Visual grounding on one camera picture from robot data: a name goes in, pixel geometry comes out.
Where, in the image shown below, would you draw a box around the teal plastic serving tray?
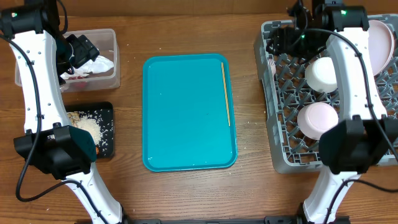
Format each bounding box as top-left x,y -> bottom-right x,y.
142,53 -> 238,172

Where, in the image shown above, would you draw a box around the peanuts in pink bowl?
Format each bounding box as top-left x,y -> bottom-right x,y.
67,111 -> 81,128

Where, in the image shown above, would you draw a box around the white bowl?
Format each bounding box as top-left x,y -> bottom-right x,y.
305,57 -> 338,93

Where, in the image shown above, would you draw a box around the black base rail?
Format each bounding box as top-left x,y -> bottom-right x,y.
124,215 -> 351,224

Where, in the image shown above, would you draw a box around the black plastic tray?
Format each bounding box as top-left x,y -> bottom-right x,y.
65,101 -> 115,159

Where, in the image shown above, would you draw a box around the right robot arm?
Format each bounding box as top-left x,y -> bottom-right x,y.
267,1 -> 397,223

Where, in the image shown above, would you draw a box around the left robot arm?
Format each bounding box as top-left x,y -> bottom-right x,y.
1,0 -> 128,223

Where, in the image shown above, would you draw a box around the pink bowl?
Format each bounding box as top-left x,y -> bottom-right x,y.
297,103 -> 339,140

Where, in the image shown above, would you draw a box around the spilled rice pile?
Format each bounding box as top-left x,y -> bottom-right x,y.
78,115 -> 108,146

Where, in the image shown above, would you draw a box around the clear plastic bin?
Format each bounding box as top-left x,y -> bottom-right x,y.
10,29 -> 120,106

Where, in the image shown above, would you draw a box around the red snack wrapper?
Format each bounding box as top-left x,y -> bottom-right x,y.
67,74 -> 88,80

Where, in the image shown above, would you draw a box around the grey dishwasher rack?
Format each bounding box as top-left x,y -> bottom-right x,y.
254,14 -> 397,174

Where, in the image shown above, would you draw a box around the white round plate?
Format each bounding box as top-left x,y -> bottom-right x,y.
368,20 -> 394,76

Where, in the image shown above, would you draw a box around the white napkin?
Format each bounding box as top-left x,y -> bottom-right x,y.
61,55 -> 114,80

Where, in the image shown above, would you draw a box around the wooden chopstick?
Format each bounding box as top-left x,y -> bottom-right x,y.
221,62 -> 231,127

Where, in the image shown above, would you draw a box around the white plastic fork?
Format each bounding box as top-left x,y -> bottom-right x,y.
268,58 -> 276,77

